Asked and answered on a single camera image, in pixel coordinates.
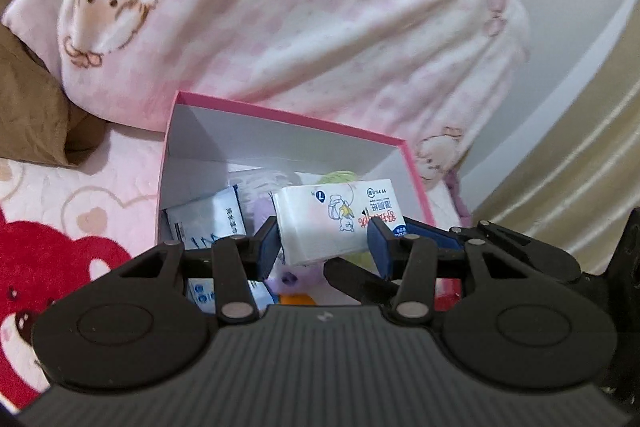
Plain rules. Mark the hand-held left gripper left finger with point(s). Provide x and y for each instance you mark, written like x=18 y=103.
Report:
x=270 y=247

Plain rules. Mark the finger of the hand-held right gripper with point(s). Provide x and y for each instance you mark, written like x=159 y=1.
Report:
x=360 y=282
x=422 y=228

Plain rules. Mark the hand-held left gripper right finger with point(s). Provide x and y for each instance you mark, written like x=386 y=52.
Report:
x=380 y=252

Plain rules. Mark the purple plush toy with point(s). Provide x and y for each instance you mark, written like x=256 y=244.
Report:
x=295 y=279

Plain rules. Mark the white tissue pack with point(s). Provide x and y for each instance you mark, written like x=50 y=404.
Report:
x=325 y=227

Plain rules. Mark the orange makeup sponge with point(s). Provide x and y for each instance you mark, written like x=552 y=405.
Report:
x=297 y=300

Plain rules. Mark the blue wet wipes pack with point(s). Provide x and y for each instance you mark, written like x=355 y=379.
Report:
x=205 y=217

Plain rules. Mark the green yarn ball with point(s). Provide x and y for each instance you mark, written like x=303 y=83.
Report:
x=340 y=178

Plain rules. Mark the pink cardboard box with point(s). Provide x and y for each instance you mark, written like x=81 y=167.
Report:
x=200 y=147

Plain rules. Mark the beige curtain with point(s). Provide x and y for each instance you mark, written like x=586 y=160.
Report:
x=575 y=187

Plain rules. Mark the red bear printed blanket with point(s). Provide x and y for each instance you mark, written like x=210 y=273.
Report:
x=75 y=207

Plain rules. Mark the brown pillow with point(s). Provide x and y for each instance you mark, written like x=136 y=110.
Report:
x=30 y=117

